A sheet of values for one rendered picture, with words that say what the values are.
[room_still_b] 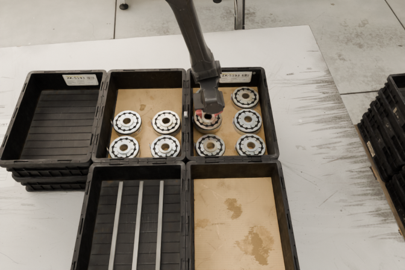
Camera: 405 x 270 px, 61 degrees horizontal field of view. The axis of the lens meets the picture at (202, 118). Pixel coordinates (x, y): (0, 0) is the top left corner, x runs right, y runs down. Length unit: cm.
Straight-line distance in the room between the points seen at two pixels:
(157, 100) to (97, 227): 52
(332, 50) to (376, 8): 72
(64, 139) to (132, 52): 62
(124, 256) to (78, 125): 52
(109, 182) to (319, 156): 80
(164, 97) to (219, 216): 52
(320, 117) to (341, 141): 13
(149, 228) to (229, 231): 25
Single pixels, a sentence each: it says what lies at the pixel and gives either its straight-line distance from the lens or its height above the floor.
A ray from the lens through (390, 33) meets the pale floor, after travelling 327.
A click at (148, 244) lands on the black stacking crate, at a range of 110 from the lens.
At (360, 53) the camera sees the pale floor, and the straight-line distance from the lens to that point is 298.
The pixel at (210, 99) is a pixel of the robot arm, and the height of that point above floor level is 110.
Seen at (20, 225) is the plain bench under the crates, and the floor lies 70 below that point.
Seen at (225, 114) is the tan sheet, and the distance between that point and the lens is 130.
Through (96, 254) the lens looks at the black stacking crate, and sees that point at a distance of 113.
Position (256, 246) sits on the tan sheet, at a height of 83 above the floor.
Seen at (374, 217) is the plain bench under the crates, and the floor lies 70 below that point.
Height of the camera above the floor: 188
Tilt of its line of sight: 55 degrees down
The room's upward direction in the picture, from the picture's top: straight up
